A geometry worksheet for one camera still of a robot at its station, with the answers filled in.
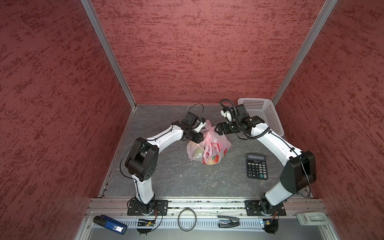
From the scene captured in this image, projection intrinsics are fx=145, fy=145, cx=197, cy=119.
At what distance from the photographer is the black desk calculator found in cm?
85

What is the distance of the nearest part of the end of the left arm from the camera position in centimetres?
70

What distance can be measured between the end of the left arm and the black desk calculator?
0.33 metres
